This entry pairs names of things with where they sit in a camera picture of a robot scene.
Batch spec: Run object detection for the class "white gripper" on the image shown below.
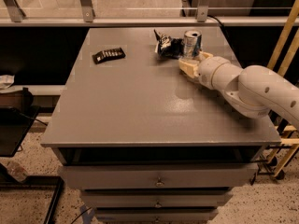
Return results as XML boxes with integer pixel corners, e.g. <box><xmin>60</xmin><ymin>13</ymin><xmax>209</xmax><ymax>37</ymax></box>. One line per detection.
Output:
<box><xmin>178</xmin><ymin>51</ymin><xmax>229</xmax><ymax>90</ymax></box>

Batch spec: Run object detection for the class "silver redbull can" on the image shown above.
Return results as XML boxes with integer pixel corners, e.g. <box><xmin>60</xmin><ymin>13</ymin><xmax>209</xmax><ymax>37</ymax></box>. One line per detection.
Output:
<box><xmin>183</xmin><ymin>30</ymin><xmax>202</xmax><ymax>58</ymax></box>

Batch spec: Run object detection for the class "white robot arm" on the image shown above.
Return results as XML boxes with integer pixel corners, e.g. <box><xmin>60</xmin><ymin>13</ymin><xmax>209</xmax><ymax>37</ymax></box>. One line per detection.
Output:
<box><xmin>178</xmin><ymin>52</ymin><xmax>299</xmax><ymax>129</ymax></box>

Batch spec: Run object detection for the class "blue chip bag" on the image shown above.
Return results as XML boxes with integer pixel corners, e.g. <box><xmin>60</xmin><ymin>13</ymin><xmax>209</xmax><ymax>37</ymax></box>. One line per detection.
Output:
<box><xmin>154</xmin><ymin>31</ymin><xmax>183</xmax><ymax>59</ymax></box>

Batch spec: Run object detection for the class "black snack bar packet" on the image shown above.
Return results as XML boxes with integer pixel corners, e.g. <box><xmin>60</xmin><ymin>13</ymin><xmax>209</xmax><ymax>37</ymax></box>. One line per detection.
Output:
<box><xmin>93</xmin><ymin>48</ymin><xmax>125</xmax><ymax>64</ymax></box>

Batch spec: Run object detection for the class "grey drawer cabinet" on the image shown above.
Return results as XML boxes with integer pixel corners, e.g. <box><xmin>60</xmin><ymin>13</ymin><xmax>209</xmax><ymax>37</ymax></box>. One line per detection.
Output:
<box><xmin>42</xmin><ymin>28</ymin><xmax>279</xmax><ymax>213</ymax></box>

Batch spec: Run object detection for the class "top grey drawer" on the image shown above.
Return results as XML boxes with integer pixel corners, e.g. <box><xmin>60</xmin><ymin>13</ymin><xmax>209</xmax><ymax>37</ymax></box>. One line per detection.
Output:
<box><xmin>58</xmin><ymin>163</ymin><xmax>257</xmax><ymax>189</ymax></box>

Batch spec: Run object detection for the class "grey drawer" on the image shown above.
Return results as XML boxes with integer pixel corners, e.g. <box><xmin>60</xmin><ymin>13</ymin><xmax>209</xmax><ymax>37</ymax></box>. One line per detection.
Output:
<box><xmin>58</xmin><ymin>163</ymin><xmax>257</xmax><ymax>189</ymax></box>
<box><xmin>80</xmin><ymin>190</ymin><xmax>233</xmax><ymax>208</ymax></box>
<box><xmin>95</xmin><ymin>208</ymin><xmax>218</xmax><ymax>222</ymax></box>

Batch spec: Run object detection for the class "middle grey drawer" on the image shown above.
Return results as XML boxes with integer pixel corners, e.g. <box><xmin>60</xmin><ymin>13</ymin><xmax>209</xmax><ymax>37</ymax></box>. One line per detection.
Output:
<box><xmin>80</xmin><ymin>190</ymin><xmax>233</xmax><ymax>208</ymax></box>

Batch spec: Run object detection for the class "bottom grey drawer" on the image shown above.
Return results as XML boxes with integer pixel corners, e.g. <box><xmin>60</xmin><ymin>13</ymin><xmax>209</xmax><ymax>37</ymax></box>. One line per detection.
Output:
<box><xmin>95</xmin><ymin>208</ymin><xmax>218</xmax><ymax>222</ymax></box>

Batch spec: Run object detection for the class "metal railing with glass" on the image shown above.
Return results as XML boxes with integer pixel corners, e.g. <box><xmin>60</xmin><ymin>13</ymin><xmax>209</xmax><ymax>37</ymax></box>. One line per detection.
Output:
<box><xmin>0</xmin><ymin>0</ymin><xmax>287</xmax><ymax>27</ymax></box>

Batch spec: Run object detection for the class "black side table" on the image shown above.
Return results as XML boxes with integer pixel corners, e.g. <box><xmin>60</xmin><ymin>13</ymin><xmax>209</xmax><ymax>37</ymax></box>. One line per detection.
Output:
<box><xmin>0</xmin><ymin>105</ymin><xmax>39</xmax><ymax>157</ymax></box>

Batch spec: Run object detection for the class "white crumpled paper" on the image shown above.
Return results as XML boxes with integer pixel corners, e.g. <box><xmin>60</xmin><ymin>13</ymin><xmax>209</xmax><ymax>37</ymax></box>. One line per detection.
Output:
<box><xmin>0</xmin><ymin>75</ymin><xmax>14</xmax><ymax>90</ymax></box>

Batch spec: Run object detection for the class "black cable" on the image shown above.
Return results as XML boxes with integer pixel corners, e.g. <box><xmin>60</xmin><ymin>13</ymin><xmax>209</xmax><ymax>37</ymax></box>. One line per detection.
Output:
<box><xmin>207</xmin><ymin>14</ymin><xmax>231</xmax><ymax>39</ymax></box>

